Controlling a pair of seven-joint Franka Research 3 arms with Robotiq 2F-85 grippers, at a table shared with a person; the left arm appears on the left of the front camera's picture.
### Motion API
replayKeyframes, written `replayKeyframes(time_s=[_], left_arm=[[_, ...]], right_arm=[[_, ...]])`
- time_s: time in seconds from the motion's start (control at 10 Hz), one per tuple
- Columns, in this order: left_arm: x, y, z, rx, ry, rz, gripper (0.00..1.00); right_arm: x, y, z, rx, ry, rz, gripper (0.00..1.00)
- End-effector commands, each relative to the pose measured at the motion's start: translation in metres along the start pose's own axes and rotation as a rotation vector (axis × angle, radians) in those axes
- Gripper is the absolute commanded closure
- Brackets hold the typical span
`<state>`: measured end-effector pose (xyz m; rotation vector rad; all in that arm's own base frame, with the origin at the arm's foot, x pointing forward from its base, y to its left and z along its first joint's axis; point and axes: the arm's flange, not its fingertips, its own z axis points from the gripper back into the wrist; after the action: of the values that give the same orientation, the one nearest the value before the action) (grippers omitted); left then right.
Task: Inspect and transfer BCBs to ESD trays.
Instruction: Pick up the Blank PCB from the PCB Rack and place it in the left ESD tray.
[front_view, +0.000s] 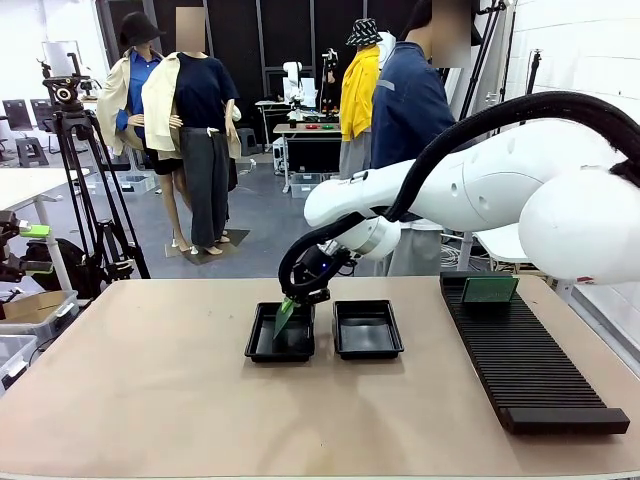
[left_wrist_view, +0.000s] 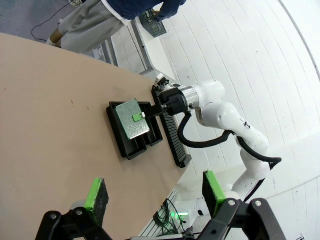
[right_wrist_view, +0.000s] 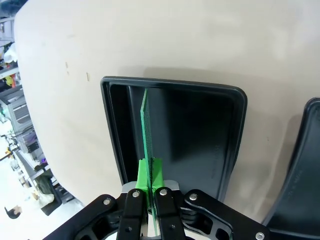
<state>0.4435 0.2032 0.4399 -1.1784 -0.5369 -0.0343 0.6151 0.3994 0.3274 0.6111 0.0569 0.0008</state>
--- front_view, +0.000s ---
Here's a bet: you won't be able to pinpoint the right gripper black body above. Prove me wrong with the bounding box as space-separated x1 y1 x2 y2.
292 243 359 297

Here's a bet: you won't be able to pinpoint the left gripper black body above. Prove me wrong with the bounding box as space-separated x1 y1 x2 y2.
0 209 24 284

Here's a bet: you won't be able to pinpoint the green circuit board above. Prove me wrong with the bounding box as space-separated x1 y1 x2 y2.
460 276 520 305
273 299 297 342

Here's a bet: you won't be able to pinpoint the black ESD tray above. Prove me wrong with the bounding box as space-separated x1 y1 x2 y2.
244 301 318 364
332 299 405 361

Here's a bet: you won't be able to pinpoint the brown cardboard box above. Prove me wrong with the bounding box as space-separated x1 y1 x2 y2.
2 290 72 321

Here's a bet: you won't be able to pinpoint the black bag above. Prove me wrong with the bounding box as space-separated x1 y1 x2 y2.
22 238 105 301

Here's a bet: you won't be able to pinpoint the white height-adjustable desk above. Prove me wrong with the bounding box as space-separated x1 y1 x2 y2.
0 167 92 292

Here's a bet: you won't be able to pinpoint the clear plastic storage bin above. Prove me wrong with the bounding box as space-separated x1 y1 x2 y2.
0 290 80 347
119 173 157 196
0 334 40 393
290 172 324 200

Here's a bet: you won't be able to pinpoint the black step stool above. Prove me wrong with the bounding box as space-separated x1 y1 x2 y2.
14 137 50 168

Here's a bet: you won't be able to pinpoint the dark floor mat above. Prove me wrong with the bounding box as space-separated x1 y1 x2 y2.
164 228 251 266

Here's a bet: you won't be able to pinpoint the dark monitor screen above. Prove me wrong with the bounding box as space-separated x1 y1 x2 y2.
2 98 31 132
29 98 54 132

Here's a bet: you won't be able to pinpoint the table with red green discs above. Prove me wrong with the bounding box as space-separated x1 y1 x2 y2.
272 121 343 194

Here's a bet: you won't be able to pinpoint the grey step stool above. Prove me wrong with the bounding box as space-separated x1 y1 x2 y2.
236 127 259 156

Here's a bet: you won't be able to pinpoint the person in denim jacket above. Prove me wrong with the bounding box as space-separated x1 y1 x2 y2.
370 0 474 277

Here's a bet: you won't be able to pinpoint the mannequin yellow hoodie bucket hat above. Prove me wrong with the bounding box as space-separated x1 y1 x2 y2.
338 18 384 180

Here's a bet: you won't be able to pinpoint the white long table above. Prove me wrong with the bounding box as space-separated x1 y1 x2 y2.
449 222 576 301

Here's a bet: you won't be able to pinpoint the mannequin black hat blue shirt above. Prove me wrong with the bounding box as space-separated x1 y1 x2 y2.
96 12 194 254

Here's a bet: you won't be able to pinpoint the mannequin navy shirt grey trousers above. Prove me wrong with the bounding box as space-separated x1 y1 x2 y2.
141 7 243 257

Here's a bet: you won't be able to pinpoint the black slotted board rack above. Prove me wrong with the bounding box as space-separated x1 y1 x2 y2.
438 271 631 436

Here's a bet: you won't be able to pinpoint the black slanted pole stand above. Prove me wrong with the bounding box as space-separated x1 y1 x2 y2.
457 0 517 121

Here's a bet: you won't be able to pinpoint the black light stand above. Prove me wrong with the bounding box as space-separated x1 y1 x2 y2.
519 48 546 126

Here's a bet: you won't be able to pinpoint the black camera tripod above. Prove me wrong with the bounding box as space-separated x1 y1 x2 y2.
52 109 152 282

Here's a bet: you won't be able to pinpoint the grey cable bundle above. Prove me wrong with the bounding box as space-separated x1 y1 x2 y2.
442 243 474 272

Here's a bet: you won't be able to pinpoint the black camera stand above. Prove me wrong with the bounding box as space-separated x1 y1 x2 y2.
321 48 341 120

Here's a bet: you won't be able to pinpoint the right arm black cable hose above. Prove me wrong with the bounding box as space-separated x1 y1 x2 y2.
278 90 640 302

